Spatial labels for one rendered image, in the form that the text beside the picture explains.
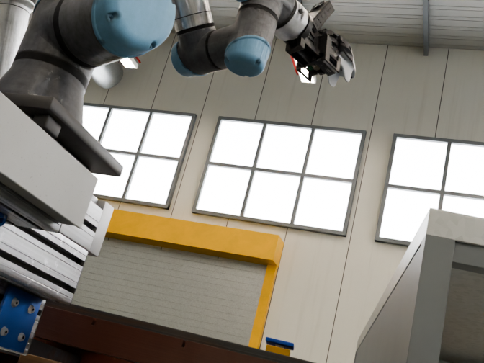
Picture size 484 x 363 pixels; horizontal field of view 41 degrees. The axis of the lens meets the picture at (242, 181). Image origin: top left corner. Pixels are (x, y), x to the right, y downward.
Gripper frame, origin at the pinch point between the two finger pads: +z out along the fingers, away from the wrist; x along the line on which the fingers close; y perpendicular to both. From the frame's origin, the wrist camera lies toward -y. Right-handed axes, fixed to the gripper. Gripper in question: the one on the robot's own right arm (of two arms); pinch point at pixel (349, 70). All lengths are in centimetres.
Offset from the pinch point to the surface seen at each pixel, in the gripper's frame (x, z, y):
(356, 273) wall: -434, 700, -234
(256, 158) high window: -582, 608, -418
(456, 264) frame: 30, -14, 52
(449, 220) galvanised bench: 30, -16, 46
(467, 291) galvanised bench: 16, 23, 43
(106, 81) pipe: -828, 445, -553
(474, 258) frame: 32, -13, 51
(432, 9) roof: -287, 632, -621
